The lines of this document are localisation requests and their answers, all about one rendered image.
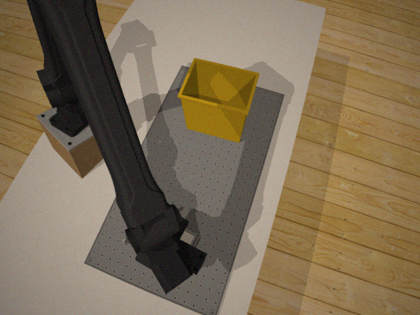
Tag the yellow open-top bin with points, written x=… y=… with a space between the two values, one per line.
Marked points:
x=217 y=83

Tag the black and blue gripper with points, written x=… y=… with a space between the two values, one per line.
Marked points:
x=141 y=258

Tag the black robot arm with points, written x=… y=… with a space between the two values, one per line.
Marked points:
x=81 y=82

